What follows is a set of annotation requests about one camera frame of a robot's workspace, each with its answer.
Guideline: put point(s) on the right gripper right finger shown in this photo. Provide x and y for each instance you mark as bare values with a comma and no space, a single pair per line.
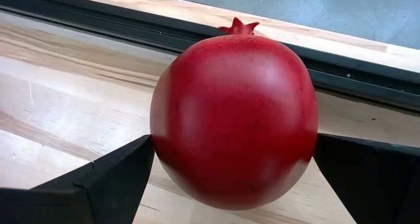
370,181

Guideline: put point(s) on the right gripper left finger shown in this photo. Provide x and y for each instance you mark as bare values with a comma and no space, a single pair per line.
111,178

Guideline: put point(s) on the red pomegranate with crown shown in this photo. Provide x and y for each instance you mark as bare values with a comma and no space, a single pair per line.
233,119

